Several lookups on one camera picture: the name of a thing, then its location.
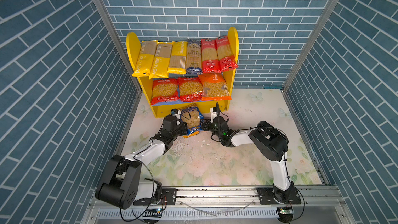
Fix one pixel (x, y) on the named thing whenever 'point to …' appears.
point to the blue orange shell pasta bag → (190, 114)
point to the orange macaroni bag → (215, 87)
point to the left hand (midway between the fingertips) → (187, 123)
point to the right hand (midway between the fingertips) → (199, 118)
